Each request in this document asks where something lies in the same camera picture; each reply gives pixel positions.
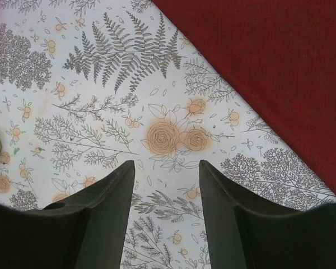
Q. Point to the dark red cloth napkin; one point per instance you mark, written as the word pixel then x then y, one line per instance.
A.
pixel 280 56

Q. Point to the floral tablecloth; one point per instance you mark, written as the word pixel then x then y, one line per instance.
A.
pixel 87 85

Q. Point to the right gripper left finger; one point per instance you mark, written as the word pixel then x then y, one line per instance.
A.
pixel 84 230

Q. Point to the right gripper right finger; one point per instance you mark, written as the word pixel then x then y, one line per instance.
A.
pixel 245 230

